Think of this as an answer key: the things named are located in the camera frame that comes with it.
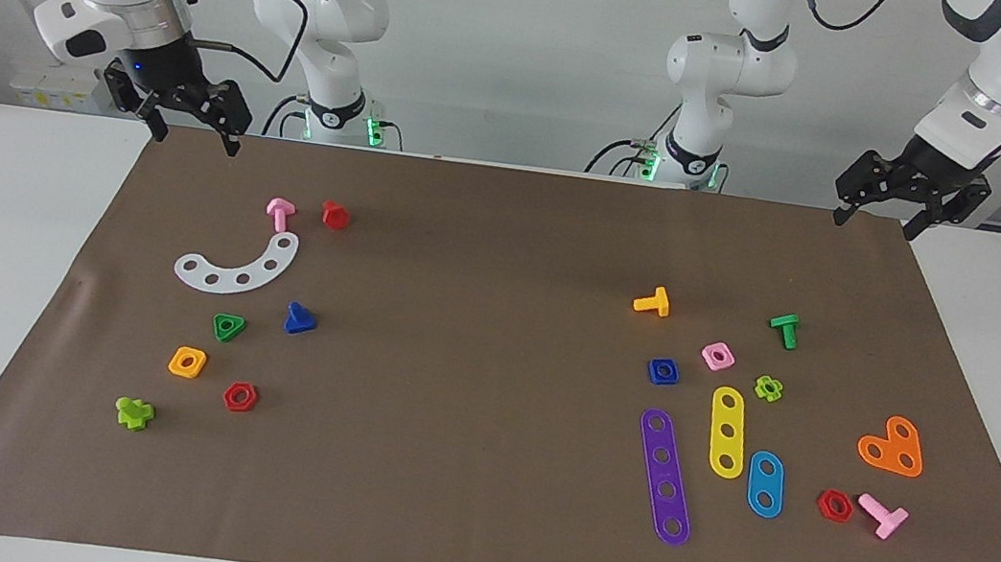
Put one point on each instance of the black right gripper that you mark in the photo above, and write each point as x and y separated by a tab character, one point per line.
166	68

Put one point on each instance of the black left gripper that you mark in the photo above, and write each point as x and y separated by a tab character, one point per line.
936	169

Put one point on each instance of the blue triangular-head plastic screw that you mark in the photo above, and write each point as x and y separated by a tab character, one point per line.
298	322

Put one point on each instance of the blue square plastic nut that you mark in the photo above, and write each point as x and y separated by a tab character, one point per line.
652	376

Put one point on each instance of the pink plastic screw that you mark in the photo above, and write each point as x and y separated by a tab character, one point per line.
883	517
280	213

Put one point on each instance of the green plastic screw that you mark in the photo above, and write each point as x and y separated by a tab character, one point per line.
787	330

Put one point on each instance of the red plastic screw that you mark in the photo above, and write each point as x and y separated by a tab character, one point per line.
335	217

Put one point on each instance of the green triangular plastic nut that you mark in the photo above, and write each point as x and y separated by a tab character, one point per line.
217	319

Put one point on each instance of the lime flower plastic nut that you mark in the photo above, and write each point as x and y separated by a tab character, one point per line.
762	390

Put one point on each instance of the pink square plastic nut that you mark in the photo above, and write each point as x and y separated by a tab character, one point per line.
707	359

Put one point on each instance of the orange square plastic nut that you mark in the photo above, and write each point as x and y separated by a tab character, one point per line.
174	366

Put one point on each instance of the orange-yellow plastic screw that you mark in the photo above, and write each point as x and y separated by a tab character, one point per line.
657	304

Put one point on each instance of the red hexagonal plastic nut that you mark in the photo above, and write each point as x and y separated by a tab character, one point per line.
823	507
228	398

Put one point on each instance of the lime cross-head plastic screw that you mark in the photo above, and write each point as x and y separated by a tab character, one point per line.
133	414

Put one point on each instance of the white box with labels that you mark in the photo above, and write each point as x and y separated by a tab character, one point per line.
42	90

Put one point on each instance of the white curved perforated plate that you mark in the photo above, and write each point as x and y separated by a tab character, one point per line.
227	282

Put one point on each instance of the orange heart-shaped perforated plate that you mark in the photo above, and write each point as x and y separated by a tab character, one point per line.
891	447

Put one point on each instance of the yellow three-hole plastic bar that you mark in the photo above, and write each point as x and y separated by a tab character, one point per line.
727	415

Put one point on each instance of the blue two-hole plastic bar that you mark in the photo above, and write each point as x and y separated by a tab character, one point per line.
764	485

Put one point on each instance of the purple four-hole plastic bar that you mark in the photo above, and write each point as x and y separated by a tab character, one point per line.
665	474

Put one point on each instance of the brown table mat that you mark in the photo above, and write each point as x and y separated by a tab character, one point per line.
445	409

